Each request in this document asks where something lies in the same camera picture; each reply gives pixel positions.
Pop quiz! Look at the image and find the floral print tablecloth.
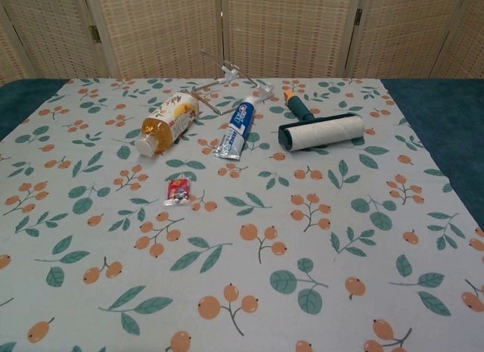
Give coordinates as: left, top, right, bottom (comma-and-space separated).
0, 77, 484, 352

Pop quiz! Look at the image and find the blue white toothpaste tube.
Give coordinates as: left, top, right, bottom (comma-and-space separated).
213, 95, 259, 162

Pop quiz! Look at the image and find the small red candy packet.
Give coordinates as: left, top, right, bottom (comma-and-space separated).
163, 179, 191, 207

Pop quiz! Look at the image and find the amber tea bottle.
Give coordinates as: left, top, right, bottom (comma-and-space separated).
135, 91, 200, 157

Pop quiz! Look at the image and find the woven folding screen panel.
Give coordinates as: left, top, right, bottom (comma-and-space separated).
444, 0, 484, 80
0, 0, 110, 80
221, 0, 362, 80
355, 0, 473, 80
0, 11, 23, 84
85, 0, 228, 80

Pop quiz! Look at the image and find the green handled lint roller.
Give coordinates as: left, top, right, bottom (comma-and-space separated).
278, 89, 366, 153

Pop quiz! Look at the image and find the clear acrylic wire stand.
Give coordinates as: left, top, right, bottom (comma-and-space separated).
191, 51, 274, 114

